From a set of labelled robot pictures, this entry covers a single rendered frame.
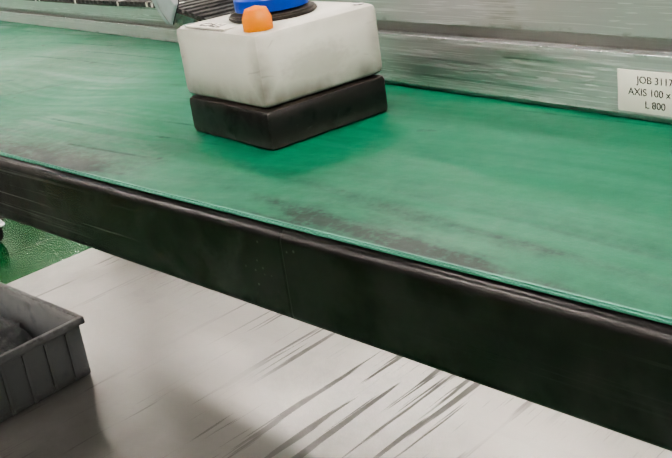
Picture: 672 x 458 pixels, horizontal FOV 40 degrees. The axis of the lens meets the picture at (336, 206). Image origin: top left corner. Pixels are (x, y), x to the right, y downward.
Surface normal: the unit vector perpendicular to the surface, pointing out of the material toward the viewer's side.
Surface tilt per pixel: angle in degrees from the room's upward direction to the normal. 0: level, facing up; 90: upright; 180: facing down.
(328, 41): 90
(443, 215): 0
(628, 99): 90
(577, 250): 0
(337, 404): 0
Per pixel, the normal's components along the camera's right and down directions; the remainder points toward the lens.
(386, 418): -0.14, -0.93
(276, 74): 0.62, 0.19
